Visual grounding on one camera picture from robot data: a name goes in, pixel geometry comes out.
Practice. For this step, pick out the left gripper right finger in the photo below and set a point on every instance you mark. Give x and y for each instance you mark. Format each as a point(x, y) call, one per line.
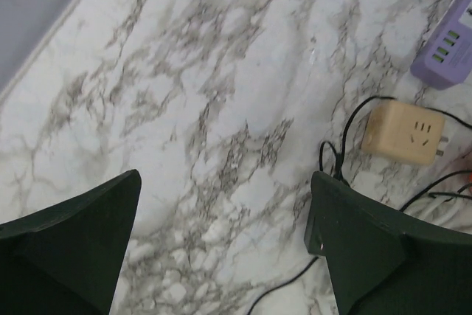
point(383, 261)

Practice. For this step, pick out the purple power strip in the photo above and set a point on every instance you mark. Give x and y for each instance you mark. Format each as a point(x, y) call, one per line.
point(445, 60)

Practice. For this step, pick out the beige cube socket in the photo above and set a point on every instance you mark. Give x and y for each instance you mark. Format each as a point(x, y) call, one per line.
point(403, 133)

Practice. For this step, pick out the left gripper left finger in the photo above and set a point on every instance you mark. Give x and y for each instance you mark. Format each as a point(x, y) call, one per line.
point(66, 258)

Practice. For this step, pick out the white power strip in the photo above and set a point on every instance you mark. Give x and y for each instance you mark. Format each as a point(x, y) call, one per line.
point(438, 207)

